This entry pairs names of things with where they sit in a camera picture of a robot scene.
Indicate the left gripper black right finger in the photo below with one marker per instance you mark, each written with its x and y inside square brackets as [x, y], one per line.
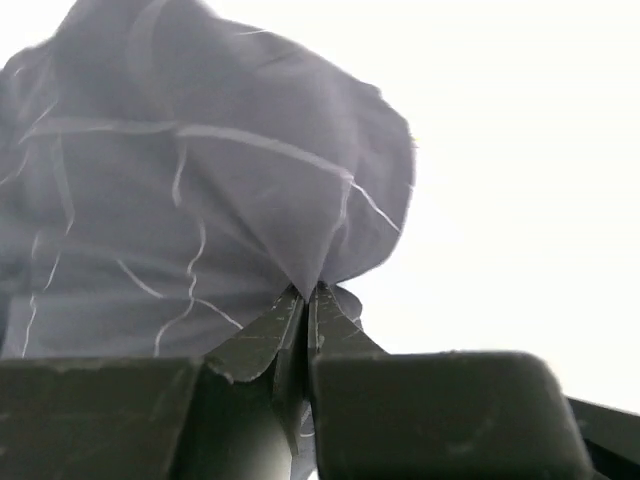
[451, 415]

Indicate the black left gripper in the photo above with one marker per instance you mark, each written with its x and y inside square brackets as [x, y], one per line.
[611, 437]

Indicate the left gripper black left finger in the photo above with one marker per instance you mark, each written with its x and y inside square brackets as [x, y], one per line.
[231, 414]

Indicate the dark grey checked pillowcase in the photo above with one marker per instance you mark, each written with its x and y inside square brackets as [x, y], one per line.
[166, 173]

